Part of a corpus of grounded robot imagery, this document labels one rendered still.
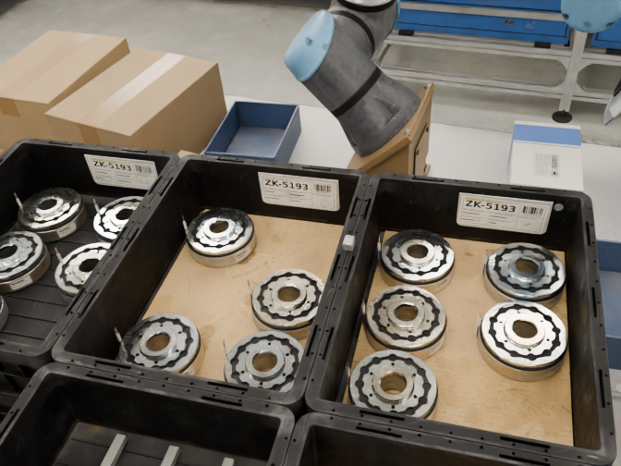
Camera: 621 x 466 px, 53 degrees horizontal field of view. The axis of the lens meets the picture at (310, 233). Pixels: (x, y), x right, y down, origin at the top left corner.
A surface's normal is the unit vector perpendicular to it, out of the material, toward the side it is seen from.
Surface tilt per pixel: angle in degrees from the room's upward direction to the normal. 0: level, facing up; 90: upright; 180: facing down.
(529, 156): 0
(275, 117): 90
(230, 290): 0
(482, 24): 90
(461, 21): 90
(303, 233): 0
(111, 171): 90
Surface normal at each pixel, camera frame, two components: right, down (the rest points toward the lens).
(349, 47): 0.54, -0.25
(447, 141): -0.07, -0.73
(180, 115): 0.89, 0.26
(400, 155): -0.35, 0.65
